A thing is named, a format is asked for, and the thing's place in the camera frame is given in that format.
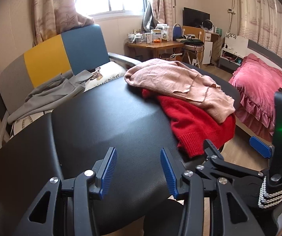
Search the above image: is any wooden side table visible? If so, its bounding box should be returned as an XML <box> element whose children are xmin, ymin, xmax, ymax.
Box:
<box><xmin>125</xmin><ymin>41</ymin><xmax>184</xmax><ymax>63</ymax></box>

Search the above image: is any patterned beige curtain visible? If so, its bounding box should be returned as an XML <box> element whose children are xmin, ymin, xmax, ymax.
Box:
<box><xmin>237</xmin><ymin>0</ymin><xmax>282</xmax><ymax>72</ymax></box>
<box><xmin>145</xmin><ymin>0</ymin><xmax>183</xmax><ymax>41</ymax></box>
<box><xmin>31</xmin><ymin>0</ymin><xmax>95</xmax><ymax>47</ymax></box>

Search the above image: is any black monitor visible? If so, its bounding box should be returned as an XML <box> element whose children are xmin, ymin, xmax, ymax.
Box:
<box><xmin>183</xmin><ymin>7</ymin><xmax>210</xmax><ymax>27</ymax></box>

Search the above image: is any blue bag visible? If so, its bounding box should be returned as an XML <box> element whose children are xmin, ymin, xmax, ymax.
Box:
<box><xmin>173</xmin><ymin>23</ymin><xmax>184</xmax><ymax>41</ymax></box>

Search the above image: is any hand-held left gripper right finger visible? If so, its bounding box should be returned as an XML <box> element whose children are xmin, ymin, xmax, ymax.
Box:
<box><xmin>160</xmin><ymin>148</ymin><xmax>264</xmax><ymax>236</ymax></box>

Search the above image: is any red knit sweater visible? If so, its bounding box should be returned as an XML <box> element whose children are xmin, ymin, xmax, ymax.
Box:
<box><xmin>141</xmin><ymin>88</ymin><xmax>236</xmax><ymax>158</ymax></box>

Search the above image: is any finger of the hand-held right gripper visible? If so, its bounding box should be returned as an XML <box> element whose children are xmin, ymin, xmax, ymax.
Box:
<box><xmin>196</xmin><ymin>139</ymin><xmax>265</xmax><ymax>185</ymax></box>
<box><xmin>250</xmin><ymin>136</ymin><xmax>273</xmax><ymax>159</ymax></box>

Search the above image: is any grey yellow blue chair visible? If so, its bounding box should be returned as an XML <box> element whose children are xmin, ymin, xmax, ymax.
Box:
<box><xmin>0</xmin><ymin>25</ymin><xmax>141</xmax><ymax>150</ymax></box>

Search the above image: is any white small cabinet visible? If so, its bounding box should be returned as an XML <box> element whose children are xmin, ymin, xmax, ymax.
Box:
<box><xmin>202</xmin><ymin>32</ymin><xmax>220</xmax><ymax>65</ymax></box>

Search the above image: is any wooden folding chair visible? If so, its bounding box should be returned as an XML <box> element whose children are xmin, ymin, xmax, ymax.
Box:
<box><xmin>182</xmin><ymin>26</ymin><xmax>205</xmax><ymax>68</ymax></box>

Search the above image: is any grey hanging cloth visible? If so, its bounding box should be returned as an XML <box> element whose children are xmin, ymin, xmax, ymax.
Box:
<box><xmin>142</xmin><ymin>4</ymin><xmax>155</xmax><ymax>32</ymax></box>

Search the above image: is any grey garment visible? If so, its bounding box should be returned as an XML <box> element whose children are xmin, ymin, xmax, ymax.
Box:
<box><xmin>8</xmin><ymin>69</ymin><xmax>99</xmax><ymax>122</ymax></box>

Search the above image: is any pink knit sweater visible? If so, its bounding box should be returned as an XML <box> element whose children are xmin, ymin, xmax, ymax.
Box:
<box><xmin>124</xmin><ymin>58</ymin><xmax>235</xmax><ymax>123</ymax></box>

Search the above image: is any person's right forearm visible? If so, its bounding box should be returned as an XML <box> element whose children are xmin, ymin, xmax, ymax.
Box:
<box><xmin>257</xmin><ymin>173</ymin><xmax>282</xmax><ymax>229</ymax></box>

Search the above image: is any pink ruffled bedspread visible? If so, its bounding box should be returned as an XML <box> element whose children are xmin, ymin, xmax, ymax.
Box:
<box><xmin>229</xmin><ymin>53</ymin><xmax>282</xmax><ymax>143</ymax></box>

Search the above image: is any white board with leaf decals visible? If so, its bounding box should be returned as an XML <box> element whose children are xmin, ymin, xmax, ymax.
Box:
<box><xmin>225</xmin><ymin>32</ymin><xmax>248</xmax><ymax>59</ymax></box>

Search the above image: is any grey bed headboard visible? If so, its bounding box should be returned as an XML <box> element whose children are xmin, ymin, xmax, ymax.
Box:
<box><xmin>247</xmin><ymin>39</ymin><xmax>282</xmax><ymax>79</ymax></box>

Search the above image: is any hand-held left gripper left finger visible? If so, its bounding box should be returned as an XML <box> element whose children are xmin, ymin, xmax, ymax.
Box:
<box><xmin>18</xmin><ymin>147</ymin><xmax>119</xmax><ymax>236</ymax></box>

